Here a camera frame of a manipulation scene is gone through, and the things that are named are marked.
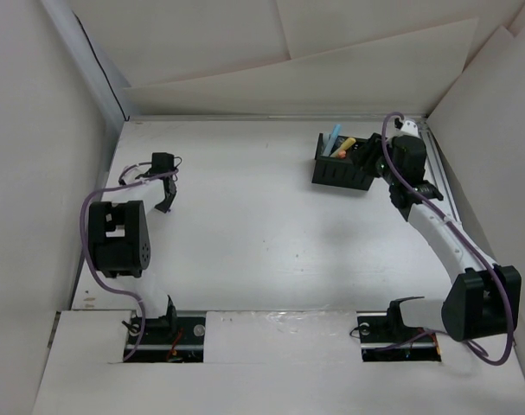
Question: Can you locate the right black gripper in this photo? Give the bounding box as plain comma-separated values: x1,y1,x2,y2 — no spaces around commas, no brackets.
349,132,401,186

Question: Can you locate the yellow cap highlighter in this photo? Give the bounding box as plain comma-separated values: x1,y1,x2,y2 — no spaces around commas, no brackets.
337,137,356,152

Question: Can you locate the black slotted organizer container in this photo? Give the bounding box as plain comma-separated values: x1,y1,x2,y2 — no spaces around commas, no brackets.
311,133,374,191

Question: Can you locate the blue cap highlighter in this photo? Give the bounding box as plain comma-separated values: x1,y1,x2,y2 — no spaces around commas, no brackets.
322,124,342,157

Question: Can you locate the green cap highlighter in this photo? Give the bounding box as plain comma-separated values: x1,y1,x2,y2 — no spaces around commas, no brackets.
322,134,330,152

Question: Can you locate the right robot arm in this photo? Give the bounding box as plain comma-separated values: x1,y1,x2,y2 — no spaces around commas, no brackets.
352,133,522,342

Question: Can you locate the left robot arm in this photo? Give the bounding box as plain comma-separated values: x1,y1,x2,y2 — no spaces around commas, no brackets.
80,152,182,343

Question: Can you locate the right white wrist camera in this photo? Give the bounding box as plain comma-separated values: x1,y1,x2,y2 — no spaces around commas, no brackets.
394,118,419,137

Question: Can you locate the aluminium rail right side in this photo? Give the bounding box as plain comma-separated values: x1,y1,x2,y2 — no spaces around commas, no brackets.
415,120,518,347

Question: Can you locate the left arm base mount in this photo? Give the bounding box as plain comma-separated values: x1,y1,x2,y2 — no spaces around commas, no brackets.
122,299,207,364

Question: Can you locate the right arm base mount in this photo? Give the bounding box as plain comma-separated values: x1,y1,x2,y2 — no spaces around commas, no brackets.
349,297,442,363

